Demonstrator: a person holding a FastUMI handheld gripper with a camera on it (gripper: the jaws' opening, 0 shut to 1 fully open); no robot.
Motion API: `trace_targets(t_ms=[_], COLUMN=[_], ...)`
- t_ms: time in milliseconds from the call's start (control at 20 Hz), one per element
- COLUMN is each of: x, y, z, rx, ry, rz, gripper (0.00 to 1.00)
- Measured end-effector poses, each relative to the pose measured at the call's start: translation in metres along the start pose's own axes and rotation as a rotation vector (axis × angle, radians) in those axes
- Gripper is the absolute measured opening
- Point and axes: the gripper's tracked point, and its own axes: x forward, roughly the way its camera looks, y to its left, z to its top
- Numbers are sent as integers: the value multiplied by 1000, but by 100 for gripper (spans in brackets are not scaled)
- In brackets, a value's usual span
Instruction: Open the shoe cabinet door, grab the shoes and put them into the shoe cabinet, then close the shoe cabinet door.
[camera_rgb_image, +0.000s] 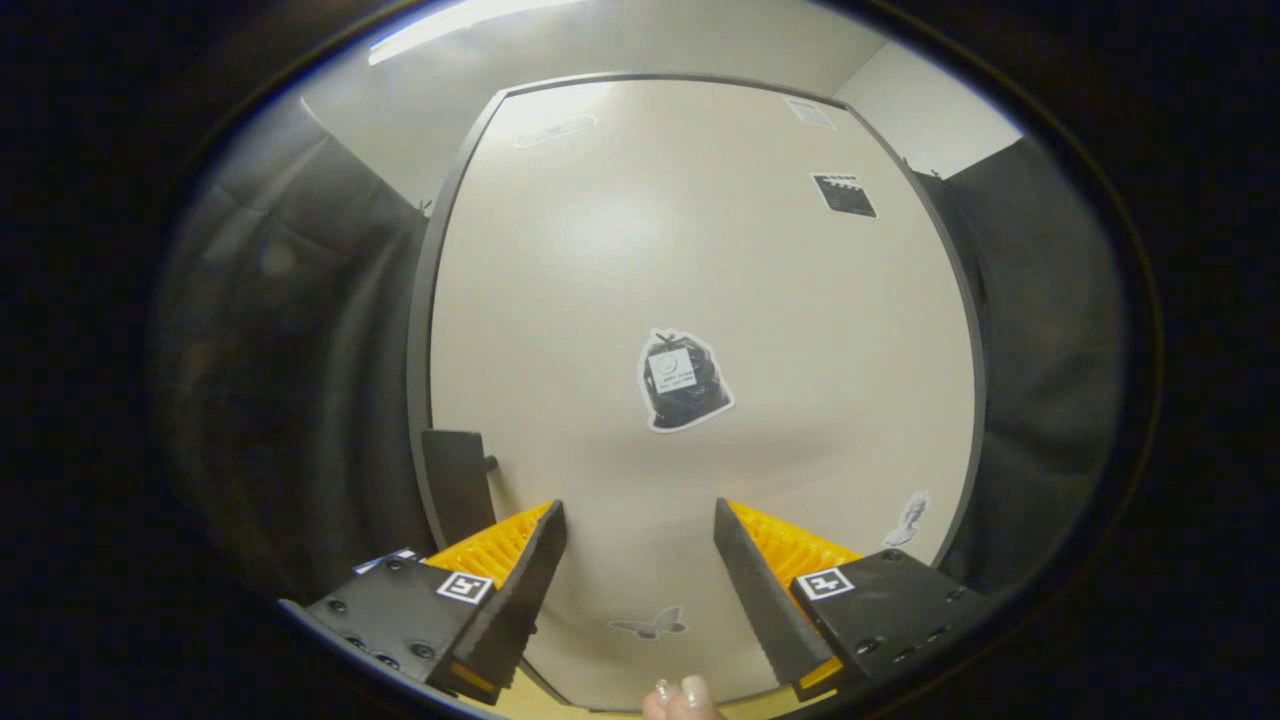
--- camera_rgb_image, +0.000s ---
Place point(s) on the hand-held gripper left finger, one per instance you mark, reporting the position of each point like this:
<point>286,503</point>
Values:
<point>515,610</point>

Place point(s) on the portrait cover book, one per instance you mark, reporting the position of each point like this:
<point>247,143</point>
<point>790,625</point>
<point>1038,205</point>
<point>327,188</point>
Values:
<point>385,559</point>

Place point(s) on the grey shoe cabinet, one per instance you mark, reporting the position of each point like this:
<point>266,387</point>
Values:
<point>419,320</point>

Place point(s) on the black backdrop cloth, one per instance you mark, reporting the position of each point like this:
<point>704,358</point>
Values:
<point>300,380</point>

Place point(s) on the white shoe cabinet door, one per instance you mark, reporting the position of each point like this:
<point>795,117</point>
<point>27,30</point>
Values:
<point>620,240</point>

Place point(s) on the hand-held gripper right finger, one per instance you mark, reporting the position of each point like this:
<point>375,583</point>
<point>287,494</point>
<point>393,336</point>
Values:
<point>760,600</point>

